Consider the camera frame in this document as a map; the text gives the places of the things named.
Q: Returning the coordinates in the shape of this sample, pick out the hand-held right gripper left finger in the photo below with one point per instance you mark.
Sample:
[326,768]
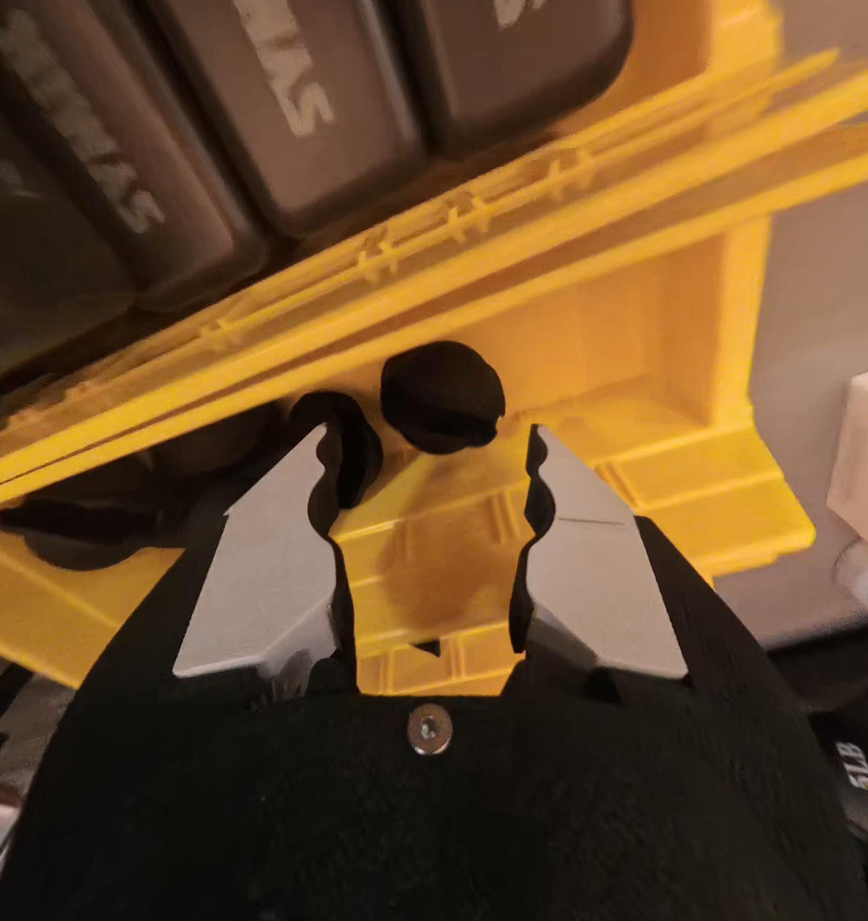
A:
[261,575]

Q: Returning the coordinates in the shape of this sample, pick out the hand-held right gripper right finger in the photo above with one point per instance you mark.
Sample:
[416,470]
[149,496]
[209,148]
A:
[592,583]

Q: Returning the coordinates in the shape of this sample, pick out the yellow plastic bin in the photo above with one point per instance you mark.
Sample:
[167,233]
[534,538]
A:
[585,324]

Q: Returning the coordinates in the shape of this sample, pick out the black round plastic piece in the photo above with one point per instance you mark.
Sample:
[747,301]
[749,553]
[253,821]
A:
[441,396]
[351,446]

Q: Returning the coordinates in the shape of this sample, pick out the black flat plastic piece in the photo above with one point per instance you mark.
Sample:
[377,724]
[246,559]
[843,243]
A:
[81,532]

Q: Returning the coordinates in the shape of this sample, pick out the black dumbbell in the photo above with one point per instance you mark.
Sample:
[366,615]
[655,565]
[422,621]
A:
[865,791]

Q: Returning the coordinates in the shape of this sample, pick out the dark box with white print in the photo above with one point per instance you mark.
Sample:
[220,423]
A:
[527,79]
[297,129]
[23,252]
[117,144]

